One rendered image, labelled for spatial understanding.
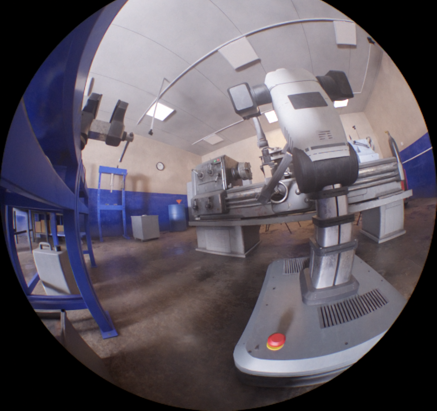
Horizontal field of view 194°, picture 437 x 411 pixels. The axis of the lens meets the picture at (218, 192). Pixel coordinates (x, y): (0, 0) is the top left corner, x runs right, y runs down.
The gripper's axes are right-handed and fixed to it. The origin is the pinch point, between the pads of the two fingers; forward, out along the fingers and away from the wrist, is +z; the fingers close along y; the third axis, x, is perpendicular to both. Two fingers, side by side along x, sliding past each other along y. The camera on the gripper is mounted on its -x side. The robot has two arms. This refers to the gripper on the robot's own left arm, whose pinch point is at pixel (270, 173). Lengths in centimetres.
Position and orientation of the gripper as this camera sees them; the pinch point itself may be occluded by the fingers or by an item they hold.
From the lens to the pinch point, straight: 106.7
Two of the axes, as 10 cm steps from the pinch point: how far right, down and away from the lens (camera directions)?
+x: -3.5, 4.3, -8.3
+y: -8.8, 1.4, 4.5
